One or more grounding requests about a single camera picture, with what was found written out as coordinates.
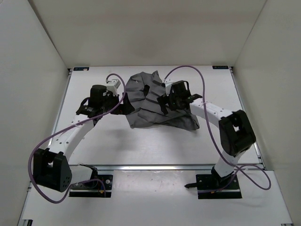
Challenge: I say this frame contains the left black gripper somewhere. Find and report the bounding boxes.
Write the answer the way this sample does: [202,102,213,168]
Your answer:
[102,91,135,113]

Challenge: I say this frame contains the grey pleated skirt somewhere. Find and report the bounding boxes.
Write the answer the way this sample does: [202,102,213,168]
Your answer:
[126,71,200,131]

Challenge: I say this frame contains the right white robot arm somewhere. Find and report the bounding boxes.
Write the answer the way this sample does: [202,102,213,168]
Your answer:
[157,79,256,189]

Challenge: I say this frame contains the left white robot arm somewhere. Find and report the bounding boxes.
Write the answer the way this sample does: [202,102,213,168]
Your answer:
[28,79,126,192]

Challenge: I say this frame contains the left blue label sticker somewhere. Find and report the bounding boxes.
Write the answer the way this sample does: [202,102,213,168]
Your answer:
[73,67,89,71]

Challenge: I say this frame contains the blue label sticker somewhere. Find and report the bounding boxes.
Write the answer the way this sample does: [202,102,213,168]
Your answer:
[73,67,89,71]
[212,65,229,70]

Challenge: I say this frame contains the right blue label sticker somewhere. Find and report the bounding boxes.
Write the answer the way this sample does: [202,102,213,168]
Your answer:
[212,65,229,70]

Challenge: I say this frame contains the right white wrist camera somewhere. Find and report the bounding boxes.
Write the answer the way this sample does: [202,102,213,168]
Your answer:
[163,78,174,96]

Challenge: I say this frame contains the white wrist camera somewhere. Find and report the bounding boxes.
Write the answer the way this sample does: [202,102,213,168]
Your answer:
[106,79,121,96]
[163,78,174,96]

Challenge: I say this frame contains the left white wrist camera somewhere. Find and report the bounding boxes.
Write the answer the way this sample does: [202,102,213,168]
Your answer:
[106,79,121,96]

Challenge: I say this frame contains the aluminium table rail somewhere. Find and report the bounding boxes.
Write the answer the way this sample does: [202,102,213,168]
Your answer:
[95,164,213,171]

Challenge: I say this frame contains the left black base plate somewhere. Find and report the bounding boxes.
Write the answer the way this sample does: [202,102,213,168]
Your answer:
[69,171,113,198]

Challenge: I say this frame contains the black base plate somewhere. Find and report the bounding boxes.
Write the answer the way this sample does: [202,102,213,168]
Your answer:
[184,174,242,200]
[69,171,113,198]

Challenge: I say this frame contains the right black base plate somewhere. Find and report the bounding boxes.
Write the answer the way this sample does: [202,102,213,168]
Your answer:
[184,174,242,200]

